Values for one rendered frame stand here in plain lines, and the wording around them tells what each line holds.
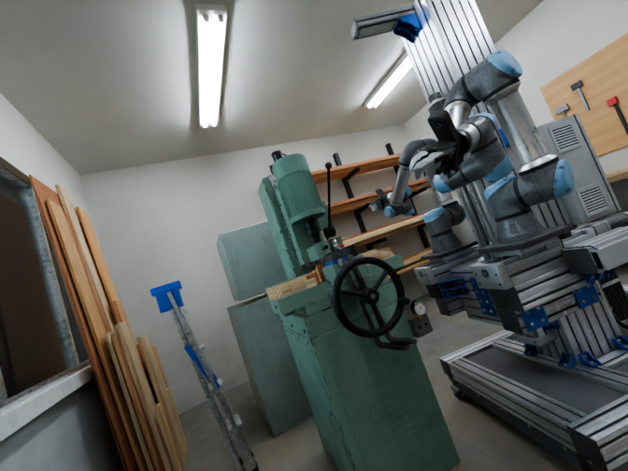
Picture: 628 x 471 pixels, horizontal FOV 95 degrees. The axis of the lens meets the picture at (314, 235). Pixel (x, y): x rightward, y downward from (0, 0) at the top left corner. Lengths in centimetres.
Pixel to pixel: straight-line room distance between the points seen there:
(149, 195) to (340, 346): 303
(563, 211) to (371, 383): 113
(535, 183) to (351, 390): 100
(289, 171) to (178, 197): 252
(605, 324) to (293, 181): 147
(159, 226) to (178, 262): 45
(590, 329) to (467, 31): 143
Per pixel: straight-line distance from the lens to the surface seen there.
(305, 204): 133
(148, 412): 228
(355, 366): 128
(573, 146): 175
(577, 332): 168
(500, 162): 98
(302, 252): 145
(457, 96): 128
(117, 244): 370
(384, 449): 143
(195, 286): 354
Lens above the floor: 99
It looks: 5 degrees up
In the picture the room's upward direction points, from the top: 19 degrees counter-clockwise
